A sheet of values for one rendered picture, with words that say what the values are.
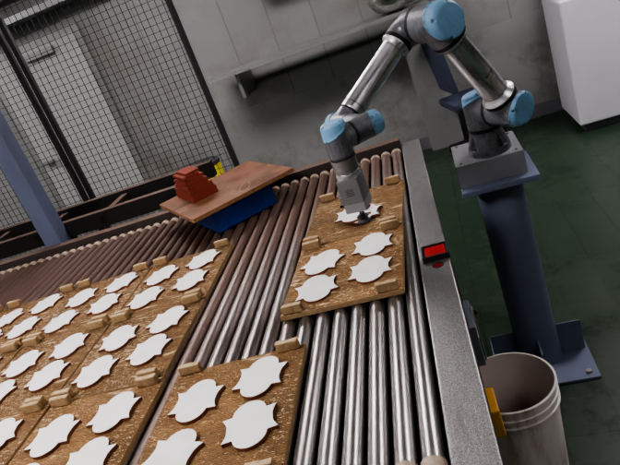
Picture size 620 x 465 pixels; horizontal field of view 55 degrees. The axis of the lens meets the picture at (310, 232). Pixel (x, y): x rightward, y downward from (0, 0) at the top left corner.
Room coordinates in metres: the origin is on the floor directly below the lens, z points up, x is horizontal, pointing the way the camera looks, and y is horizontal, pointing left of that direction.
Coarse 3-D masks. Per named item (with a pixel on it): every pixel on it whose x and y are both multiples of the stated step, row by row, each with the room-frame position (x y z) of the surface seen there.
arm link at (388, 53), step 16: (400, 16) 1.90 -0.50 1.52; (400, 32) 1.88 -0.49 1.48; (384, 48) 1.88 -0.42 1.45; (400, 48) 1.88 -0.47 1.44; (368, 64) 1.89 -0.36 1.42; (384, 64) 1.85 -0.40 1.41; (368, 80) 1.84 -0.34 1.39; (384, 80) 1.85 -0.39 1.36; (352, 96) 1.82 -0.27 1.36; (368, 96) 1.82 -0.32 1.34; (352, 112) 1.80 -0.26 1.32
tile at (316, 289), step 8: (312, 280) 1.57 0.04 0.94; (320, 280) 1.55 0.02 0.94; (328, 280) 1.53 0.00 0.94; (296, 288) 1.56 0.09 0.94; (304, 288) 1.54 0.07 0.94; (312, 288) 1.52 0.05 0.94; (320, 288) 1.50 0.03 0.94; (328, 288) 1.49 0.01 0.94; (336, 288) 1.48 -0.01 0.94; (304, 296) 1.49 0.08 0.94; (312, 296) 1.47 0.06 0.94; (320, 296) 1.46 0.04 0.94
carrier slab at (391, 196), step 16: (384, 192) 2.08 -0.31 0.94; (400, 192) 2.02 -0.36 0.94; (320, 208) 2.18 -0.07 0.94; (336, 208) 2.11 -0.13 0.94; (384, 208) 1.93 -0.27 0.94; (400, 208) 1.87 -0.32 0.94; (320, 224) 2.00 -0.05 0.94; (336, 224) 1.95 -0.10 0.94; (352, 224) 1.89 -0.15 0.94; (368, 224) 1.84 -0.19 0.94; (400, 224) 1.75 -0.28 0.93; (336, 240) 1.82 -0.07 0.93
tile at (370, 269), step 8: (376, 256) 1.56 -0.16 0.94; (360, 264) 1.56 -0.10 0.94; (368, 264) 1.54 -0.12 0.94; (376, 264) 1.52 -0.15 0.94; (384, 264) 1.50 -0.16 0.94; (352, 272) 1.52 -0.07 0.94; (360, 272) 1.51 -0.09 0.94; (368, 272) 1.49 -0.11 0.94; (376, 272) 1.47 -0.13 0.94; (384, 272) 1.46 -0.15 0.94; (352, 280) 1.49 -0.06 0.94; (360, 280) 1.46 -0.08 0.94; (368, 280) 1.44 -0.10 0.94
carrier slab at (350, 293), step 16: (352, 240) 1.76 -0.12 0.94; (400, 240) 1.63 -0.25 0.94; (304, 256) 1.78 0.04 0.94; (352, 256) 1.64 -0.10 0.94; (384, 256) 1.56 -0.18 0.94; (400, 256) 1.52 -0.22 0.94; (304, 272) 1.66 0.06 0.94; (336, 272) 1.58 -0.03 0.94; (400, 272) 1.43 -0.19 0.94; (352, 288) 1.45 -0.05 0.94; (368, 288) 1.42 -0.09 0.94; (400, 288) 1.35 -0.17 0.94; (304, 304) 1.46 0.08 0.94; (320, 304) 1.43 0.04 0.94; (336, 304) 1.40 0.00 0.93; (352, 304) 1.39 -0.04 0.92
